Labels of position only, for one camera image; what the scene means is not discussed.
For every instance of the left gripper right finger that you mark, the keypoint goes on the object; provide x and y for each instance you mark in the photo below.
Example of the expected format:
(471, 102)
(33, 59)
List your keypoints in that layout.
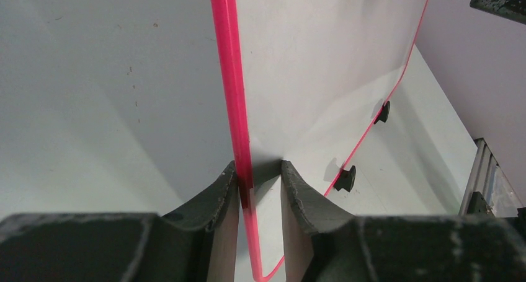
(314, 212)

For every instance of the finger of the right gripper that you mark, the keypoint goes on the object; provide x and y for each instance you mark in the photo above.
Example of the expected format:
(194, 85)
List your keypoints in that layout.
(509, 9)

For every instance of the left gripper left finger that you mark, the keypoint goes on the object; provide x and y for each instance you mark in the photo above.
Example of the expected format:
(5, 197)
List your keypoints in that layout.
(207, 210)

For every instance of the pink framed whiteboard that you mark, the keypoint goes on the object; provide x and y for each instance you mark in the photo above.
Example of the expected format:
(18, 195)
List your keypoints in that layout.
(304, 81)

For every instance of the left whiteboard stand foot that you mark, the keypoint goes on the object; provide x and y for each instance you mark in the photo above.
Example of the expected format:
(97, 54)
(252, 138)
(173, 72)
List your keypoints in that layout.
(345, 180)

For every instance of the whiteboard stand foot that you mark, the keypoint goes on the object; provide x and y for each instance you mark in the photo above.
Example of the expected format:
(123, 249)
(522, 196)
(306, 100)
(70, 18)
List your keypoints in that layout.
(383, 114)
(345, 180)

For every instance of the right whiteboard stand foot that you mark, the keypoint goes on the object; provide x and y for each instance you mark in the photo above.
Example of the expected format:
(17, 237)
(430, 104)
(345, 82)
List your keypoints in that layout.
(383, 114)

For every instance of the aluminium frame front rail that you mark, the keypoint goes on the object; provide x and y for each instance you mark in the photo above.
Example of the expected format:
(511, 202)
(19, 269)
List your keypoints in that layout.
(488, 190)

